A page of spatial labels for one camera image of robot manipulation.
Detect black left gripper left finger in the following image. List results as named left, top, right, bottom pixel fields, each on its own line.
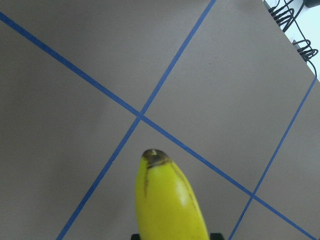
left=131, top=233, right=141, bottom=240

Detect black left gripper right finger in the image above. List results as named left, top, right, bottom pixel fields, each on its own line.
left=210, top=232, right=224, bottom=240

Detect yellow banana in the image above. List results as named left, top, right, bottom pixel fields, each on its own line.
left=135, top=149, right=209, bottom=240

